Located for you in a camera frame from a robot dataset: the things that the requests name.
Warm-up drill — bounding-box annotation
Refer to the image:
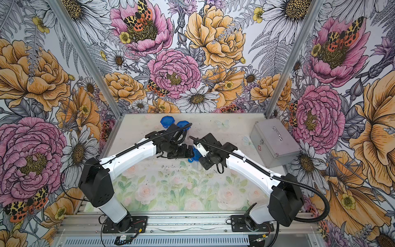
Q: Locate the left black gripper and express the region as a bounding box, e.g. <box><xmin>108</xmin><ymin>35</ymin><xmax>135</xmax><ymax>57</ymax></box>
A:
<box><xmin>163</xmin><ymin>140</ymin><xmax>193</xmax><ymax>160</ymax></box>

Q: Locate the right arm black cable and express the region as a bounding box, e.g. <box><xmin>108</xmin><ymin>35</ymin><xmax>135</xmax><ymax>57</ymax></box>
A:
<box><xmin>189</xmin><ymin>135</ymin><xmax>330</xmax><ymax>247</ymax></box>

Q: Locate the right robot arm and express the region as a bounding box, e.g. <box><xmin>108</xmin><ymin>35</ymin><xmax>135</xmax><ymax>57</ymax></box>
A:
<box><xmin>190</xmin><ymin>133</ymin><xmax>304</xmax><ymax>231</ymax></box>

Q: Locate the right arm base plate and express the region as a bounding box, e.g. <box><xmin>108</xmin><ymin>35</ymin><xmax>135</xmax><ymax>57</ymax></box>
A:
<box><xmin>226</xmin><ymin>215</ymin><xmax>275</xmax><ymax>233</ymax></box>

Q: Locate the blue lid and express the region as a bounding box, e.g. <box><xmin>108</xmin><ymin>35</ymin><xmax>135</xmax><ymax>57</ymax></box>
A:
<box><xmin>160</xmin><ymin>116</ymin><xmax>175</xmax><ymax>129</ymax></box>
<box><xmin>177</xmin><ymin>120</ymin><xmax>192</xmax><ymax>130</ymax></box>
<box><xmin>188</xmin><ymin>147</ymin><xmax>202</xmax><ymax>163</ymax></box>

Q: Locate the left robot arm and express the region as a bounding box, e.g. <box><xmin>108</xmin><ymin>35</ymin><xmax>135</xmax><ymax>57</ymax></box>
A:
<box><xmin>78</xmin><ymin>122</ymin><xmax>194</xmax><ymax>227</ymax></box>

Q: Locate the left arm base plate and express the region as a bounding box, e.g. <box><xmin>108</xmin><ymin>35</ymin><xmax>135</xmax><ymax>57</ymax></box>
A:
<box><xmin>102</xmin><ymin>215</ymin><xmax>148</xmax><ymax>234</ymax></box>

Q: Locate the silver metal case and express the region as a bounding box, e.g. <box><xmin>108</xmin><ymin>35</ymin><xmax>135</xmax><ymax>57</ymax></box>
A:
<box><xmin>250</xmin><ymin>118</ymin><xmax>301</xmax><ymax>169</ymax></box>

